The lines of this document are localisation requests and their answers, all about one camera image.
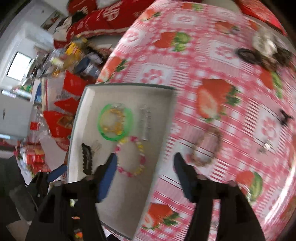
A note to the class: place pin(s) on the red snack bag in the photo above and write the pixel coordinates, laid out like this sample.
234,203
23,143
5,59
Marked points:
74,84

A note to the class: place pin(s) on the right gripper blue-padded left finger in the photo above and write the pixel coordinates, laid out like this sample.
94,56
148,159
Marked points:
71,208

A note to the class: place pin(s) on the leopard print scrunchie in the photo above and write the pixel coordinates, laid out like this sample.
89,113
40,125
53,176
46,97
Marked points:
282,58

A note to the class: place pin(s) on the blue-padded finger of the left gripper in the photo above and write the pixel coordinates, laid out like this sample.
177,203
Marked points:
52,176

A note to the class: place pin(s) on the yellow snack package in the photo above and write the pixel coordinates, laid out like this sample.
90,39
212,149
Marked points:
74,49

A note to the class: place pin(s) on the green plastic bangle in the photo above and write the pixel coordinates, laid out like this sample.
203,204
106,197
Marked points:
115,122

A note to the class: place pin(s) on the red embroidered cushion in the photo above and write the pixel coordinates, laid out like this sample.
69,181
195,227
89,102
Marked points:
259,11

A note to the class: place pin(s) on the small black claw clip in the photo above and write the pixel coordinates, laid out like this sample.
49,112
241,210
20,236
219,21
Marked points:
285,118

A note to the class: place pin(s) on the white satin scrunchie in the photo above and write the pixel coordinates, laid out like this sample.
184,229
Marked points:
264,42

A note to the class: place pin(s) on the silver charm earrings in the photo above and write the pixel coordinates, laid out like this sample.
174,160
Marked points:
96,146

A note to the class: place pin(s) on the red wedding quilt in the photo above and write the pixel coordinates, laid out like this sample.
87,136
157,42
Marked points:
86,19

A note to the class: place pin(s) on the black scalloped hair clip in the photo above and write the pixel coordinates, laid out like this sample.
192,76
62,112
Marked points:
87,159

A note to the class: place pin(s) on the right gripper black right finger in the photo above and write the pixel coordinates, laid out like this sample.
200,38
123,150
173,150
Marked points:
237,220

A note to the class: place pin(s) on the silver star hair clip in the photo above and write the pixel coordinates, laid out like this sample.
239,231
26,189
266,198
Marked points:
145,123

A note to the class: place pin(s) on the red gift box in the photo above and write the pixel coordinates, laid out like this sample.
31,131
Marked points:
35,155

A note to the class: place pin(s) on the pink strawberry tablecloth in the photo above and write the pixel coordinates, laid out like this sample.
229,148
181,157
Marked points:
192,47

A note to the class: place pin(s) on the dark lidded jar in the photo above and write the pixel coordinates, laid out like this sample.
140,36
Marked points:
86,67

